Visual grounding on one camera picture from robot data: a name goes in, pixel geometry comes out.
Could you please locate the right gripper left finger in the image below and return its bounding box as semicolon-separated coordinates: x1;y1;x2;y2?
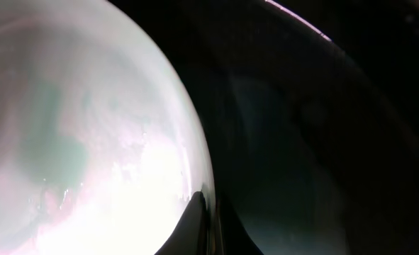
155;191;208;255

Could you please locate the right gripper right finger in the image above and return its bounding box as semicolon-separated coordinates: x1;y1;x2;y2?
216;198;263;255

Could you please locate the mint green plate top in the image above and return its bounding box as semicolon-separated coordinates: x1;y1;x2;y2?
0;0;215;254

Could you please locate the round black serving tray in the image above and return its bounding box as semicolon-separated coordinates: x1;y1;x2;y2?
116;0;419;254

